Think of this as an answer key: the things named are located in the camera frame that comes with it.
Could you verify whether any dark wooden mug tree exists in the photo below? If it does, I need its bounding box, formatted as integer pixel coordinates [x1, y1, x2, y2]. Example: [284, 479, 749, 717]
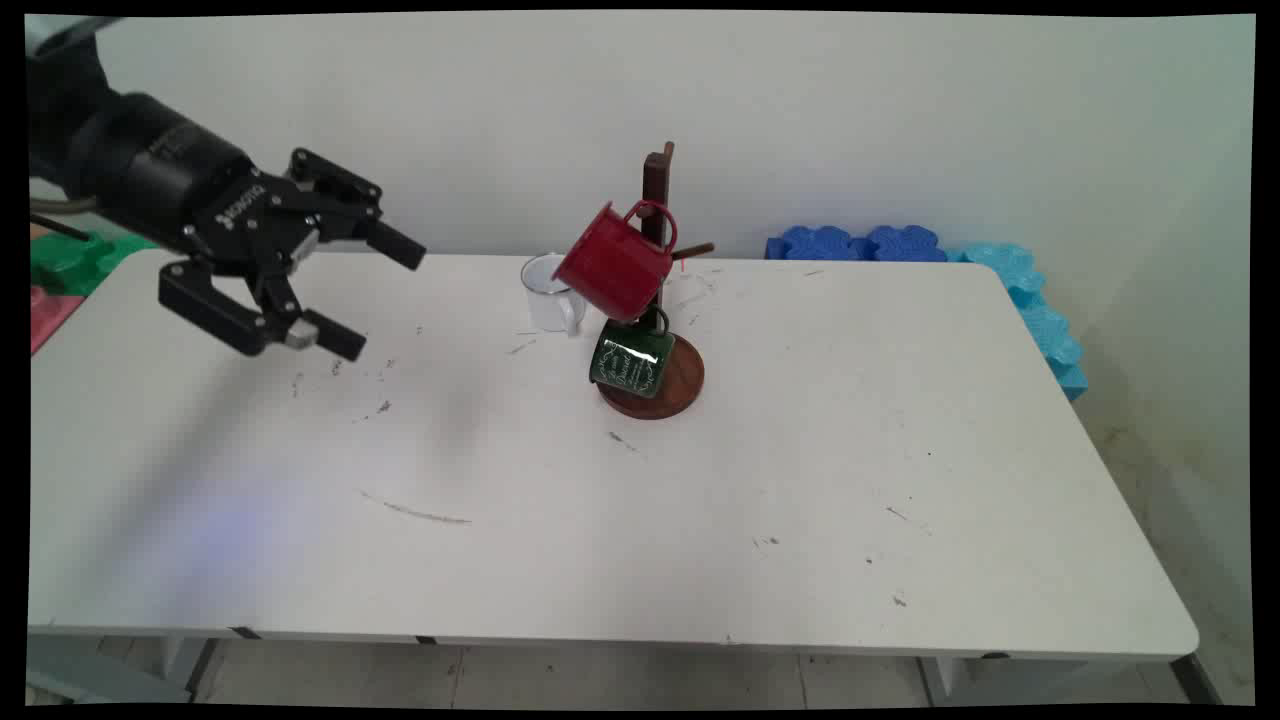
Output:
[598, 142, 716, 421]

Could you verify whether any red foam tile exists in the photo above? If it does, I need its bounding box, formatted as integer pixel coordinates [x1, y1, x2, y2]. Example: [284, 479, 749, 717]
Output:
[30, 285, 89, 356]

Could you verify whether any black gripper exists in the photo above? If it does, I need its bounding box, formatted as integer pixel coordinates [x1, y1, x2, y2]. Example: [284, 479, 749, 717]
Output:
[95, 93, 428, 361]

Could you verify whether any green foam tile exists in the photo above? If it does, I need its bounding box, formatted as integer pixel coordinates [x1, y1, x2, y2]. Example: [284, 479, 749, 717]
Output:
[30, 230, 159, 298]

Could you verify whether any grey table leg frame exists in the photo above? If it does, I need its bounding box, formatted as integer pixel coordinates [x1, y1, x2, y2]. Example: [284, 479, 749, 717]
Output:
[25, 635, 216, 704]
[918, 655, 1223, 704]

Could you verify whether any dark blue foam tile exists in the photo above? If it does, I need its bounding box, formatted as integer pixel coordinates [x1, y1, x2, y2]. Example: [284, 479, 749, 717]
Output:
[862, 225, 949, 263]
[765, 225, 869, 263]

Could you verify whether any red enamel mug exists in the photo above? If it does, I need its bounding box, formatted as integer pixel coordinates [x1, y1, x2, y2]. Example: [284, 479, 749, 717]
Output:
[552, 200, 679, 323]

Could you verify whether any green enamel mug white print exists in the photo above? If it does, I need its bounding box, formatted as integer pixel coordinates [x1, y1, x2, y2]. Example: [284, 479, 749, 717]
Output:
[588, 305, 677, 399]

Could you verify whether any light blue foam tile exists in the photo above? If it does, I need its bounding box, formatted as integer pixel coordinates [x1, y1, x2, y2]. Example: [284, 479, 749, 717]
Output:
[948, 242, 1089, 402]

